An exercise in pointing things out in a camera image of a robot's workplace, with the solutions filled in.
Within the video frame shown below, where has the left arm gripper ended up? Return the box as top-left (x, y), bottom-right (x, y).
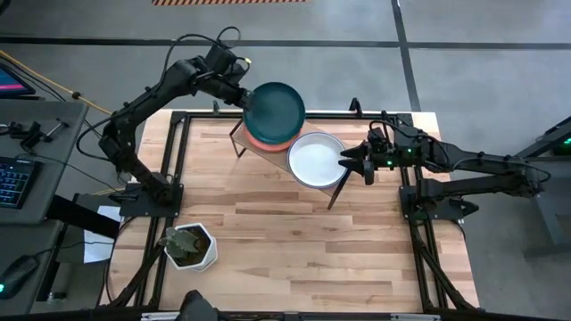
top-left (199, 66), bottom-right (258, 112)

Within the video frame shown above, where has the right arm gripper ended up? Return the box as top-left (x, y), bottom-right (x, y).
top-left (337, 127), bottom-right (405, 186)

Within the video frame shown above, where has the dark green plate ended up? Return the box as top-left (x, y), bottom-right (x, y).
top-left (243, 81), bottom-right (307, 146)

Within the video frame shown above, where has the white plate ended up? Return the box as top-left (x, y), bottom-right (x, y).
top-left (287, 131), bottom-right (349, 190)

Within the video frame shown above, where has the red plate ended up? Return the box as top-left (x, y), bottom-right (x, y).
top-left (244, 124), bottom-right (299, 152)

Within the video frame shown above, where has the wooden shelf with black legs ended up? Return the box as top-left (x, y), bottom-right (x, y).
top-left (228, 119), bottom-right (363, 210)

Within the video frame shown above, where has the succulent in white hexagonal pot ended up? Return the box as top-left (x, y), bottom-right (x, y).
top-left (158, 222), bottom-right (219, 273)

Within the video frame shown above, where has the grey desk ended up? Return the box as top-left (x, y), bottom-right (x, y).
top-left (0, 100), bottom-right (90, 225)

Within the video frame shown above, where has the grey metal stand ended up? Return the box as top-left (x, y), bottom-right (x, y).
top-left (517, 115), bottom-right (571, 259)

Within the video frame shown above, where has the black flat panel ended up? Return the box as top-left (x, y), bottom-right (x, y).
top-left (46, 194), bottom-right (121, 240)

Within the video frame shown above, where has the white paper sheet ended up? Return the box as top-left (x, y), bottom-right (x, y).
top-left (83, 204), bottom-right (122, 264)

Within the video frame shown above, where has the person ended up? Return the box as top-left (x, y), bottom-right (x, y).
top-left (176, 289), bottom-right (219, 321)

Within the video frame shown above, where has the black clamp tool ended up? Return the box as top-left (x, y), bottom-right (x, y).
top-left (0, 118), bottom-right (71, 151)

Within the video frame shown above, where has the computer monitor on grey desk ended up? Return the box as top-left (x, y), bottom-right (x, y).
top-left (0, 64), bottom-right (37, 97)

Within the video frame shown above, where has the backlit black keyboard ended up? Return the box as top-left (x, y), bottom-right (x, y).
top-left (0, 156), bottom-right (44, 210)

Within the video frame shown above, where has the black computer mouse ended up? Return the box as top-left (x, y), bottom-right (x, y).
top-left (0, 254), bottom-right (40, 300)

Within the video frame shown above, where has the black metal table frame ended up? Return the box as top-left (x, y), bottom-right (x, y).
top-left (100, 96), bottom-right (483, 321)

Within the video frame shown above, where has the yellow cable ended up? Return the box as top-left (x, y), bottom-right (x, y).
top-left (0, 48), bottom-right (113, 116)

